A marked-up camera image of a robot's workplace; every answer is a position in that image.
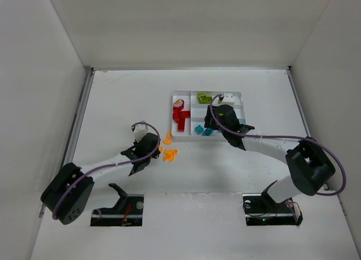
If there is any orange half round lego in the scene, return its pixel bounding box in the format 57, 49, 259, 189
163, 139, 171, 145

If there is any orange lego cluster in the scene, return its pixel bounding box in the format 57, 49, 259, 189
163, 149, 178, 162

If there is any green lego brick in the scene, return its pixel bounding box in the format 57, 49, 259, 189
197, 93, 209, 104
206, 95, 212, 104

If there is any teal square lego brick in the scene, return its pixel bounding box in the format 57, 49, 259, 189
194, 125, 204, 135

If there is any red rectangular lego brick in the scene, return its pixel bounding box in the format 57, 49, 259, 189
177, 118, 186, 132

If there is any red flower lego piece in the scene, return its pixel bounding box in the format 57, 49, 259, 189
173, 99, 184, 111

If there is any red lego with blue brick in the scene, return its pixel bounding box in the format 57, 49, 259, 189
173, 108, 181, 123

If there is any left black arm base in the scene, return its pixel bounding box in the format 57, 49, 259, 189
90, 183, 144, 227

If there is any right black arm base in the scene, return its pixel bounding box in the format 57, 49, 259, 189
242, 192, 303, 227

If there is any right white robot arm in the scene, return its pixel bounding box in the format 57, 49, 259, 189
204, 105, 336, 204

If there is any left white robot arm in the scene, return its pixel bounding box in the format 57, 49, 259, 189
41, 133, 160, 225

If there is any green lego brick in tray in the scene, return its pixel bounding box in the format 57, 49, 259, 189
206, 95, 212, 104

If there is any white divided sorting tray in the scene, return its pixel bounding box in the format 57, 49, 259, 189
171, 90, 249, 142

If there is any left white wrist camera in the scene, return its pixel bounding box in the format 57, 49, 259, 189
131, 124, 148, 142

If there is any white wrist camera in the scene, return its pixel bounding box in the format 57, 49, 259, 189
218, 93, 235, 107
131, 124, 148, 142

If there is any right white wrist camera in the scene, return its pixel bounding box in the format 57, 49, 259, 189
218, 93, 235, 107

